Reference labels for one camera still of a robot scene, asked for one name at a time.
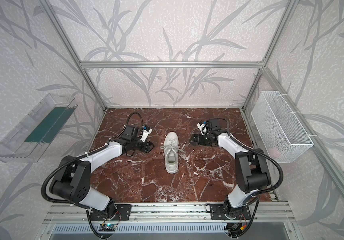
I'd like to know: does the pink item in basket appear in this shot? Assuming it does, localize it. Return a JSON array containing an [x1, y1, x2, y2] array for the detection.
[[268, 147, 283, 159]]

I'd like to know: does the aluminium frame corner post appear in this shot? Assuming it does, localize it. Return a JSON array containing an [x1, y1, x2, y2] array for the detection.
[[39, 0, 107, 112]]

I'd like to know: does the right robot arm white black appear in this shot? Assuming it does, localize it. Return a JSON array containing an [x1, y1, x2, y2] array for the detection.
[[190, 118, 284, 220]]

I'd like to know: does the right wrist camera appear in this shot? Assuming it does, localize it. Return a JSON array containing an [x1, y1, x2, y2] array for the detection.
[[197, 119, 222, 135]]

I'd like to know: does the white shoelace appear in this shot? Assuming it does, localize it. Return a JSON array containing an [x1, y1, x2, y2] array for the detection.
[[160, 144, 186, 157]]

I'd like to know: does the white sneaker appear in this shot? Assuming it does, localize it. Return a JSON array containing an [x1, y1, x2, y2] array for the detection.
[[162, 132, 179, 174]]

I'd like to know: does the clear plastic wall tray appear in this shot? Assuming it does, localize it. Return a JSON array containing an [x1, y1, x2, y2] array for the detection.
[[0, 94, 78, 163]]

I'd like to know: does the green circuit board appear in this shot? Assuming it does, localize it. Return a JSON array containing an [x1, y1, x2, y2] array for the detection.
[[99, 224, 118, 232]]

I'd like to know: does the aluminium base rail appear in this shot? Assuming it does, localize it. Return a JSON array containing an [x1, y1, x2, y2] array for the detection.
[[43, 202, 296, 224]]

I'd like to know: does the aluminium horizontal back bar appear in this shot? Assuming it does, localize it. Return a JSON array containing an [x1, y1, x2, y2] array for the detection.
[[80, 61, 263, 69]]

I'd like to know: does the right aluminium corner post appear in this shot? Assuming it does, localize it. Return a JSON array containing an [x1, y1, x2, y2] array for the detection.
[[242, 0, 299, 111]]

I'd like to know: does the white wire mesh basket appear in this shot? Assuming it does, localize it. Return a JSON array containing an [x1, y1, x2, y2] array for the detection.
[[251, 91, 314, 163]]

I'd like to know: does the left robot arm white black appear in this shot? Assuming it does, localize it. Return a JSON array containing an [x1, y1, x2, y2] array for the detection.
[[41, 123, 155, 240]]

